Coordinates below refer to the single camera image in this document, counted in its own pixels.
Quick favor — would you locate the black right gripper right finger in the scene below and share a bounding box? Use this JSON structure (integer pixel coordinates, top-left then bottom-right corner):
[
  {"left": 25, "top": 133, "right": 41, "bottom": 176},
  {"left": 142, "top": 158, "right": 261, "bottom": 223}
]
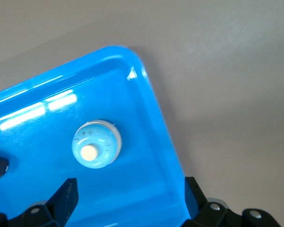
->
[{"left": 181, "top": 176, "right": 281, "bottom": 227}]

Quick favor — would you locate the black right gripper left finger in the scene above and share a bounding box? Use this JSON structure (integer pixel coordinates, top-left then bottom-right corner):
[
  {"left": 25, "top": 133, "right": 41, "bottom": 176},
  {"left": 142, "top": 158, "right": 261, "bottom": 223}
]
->
[{"left": 0, "top": 177, "right": 79, "bottom": 227}]

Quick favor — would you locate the light blue round bell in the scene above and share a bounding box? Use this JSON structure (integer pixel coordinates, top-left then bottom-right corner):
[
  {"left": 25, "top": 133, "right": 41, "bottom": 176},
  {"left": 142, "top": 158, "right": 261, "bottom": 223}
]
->
[{"left": 72, "top": 119, "right": 122, "bottom": 169}]

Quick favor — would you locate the blue plastic tray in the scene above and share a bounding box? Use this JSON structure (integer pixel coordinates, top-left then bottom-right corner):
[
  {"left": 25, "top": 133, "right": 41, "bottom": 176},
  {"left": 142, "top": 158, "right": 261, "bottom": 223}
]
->
[{"left": 0, "top": 45, "right": 197, "bottom": 227}]

